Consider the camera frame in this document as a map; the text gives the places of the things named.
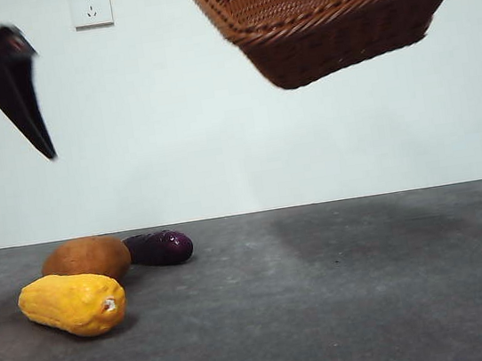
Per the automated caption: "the brown wicker basket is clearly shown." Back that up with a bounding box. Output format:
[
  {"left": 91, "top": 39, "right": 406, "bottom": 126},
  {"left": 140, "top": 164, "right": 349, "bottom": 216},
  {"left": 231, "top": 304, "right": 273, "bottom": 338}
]
[{"left": 177, "top": 0, "right": 482, "bottom": 105}]

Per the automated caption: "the brown potato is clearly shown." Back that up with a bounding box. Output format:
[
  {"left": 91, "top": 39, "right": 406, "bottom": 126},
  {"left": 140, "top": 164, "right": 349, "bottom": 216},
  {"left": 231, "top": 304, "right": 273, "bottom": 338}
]
[{"left": 37, "top": 231, "right": 135, "bottom": 291}]

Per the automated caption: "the yellow corn cob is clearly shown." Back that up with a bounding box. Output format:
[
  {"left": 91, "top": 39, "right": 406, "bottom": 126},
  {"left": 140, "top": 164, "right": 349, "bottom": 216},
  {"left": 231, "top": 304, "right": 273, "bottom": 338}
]
[{"left": 14, "top": 264, "right": 132, "bottom": 348}]

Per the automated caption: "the purple eggplant with green stem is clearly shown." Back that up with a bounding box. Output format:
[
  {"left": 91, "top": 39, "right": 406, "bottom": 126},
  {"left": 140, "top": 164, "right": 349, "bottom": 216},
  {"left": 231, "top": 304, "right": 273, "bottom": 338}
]
[{"left": 121, "top": 225, "right": 196, "bottom": 273}]

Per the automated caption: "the white wall socket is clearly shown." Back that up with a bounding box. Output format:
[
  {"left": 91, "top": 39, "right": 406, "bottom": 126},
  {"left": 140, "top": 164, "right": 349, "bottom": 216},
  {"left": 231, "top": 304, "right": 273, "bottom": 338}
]
[{"left": 71, "top": 0, "right": 116, "bottom": 32}]

